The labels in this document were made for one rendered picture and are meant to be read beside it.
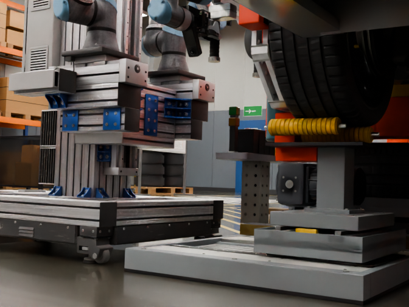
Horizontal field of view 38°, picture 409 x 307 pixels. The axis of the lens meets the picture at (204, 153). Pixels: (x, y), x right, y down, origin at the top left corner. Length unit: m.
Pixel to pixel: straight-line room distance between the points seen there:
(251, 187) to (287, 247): 1.00
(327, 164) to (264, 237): 0.34
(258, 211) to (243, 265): 1.07
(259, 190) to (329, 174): 0.84
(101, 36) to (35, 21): 0.57
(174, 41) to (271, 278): 1.42
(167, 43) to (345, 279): 1.57
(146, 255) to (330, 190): 0.66
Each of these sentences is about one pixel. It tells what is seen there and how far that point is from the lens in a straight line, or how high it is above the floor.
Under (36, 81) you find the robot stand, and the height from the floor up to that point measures 0.69.
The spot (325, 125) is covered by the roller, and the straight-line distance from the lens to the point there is 1.99.
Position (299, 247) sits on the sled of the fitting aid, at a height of 0.12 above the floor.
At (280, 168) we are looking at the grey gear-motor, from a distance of 2.45.
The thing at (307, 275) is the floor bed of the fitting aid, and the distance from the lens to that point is 1.75.
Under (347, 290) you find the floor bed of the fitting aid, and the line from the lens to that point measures 1.71.
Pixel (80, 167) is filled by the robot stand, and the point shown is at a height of 0.36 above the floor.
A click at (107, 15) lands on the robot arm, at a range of 2.49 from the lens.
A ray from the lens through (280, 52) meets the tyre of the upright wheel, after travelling 1.92.
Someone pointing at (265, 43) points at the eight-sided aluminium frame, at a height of 0.77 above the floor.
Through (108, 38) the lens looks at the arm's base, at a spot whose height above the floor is 0.87.
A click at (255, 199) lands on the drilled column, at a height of 0.24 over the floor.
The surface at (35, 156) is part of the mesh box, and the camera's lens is 10.31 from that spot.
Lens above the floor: 0.32
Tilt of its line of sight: 3 degrees up
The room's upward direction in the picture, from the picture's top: 2 degrees clockwise
